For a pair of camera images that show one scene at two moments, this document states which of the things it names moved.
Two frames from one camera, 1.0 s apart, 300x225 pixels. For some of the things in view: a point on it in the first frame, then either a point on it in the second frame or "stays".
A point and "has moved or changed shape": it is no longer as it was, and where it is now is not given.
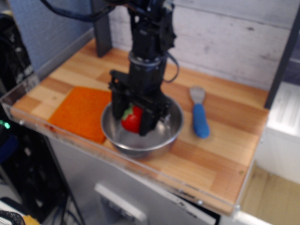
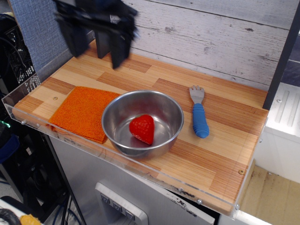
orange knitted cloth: x=81 y=111 stays
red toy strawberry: x=132 y=119 has moved or changed shape
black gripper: x=144 y=85 -> x=116 y=17
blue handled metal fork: x=200 y=125 stays
